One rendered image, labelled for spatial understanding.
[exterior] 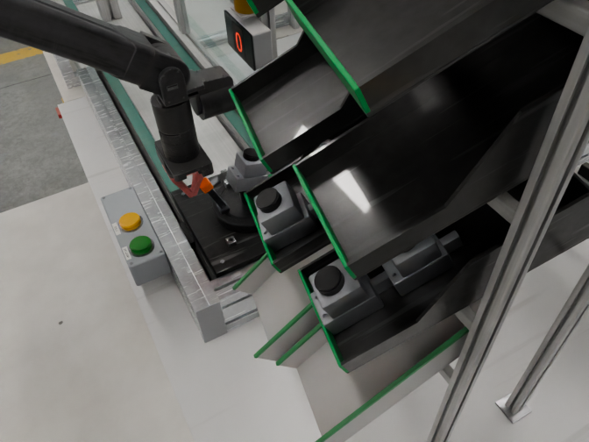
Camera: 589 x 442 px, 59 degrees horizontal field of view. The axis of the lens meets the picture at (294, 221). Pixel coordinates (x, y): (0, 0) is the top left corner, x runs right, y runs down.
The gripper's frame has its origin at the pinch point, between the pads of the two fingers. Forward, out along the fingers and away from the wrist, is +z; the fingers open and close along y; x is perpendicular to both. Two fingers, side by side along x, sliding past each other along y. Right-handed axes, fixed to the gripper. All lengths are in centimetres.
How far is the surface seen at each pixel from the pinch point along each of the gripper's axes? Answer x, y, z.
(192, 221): 0.8, 1.9, 8.8
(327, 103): -9.0, -30.2, -32.7
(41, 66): 16, 273, 106
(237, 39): -19.4, 19.1, -15.0
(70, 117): 13, 67, 20
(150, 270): 11.4, -2.0, 12.8
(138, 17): -18, 102, 14
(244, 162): -9.9, -1.3, -3.5
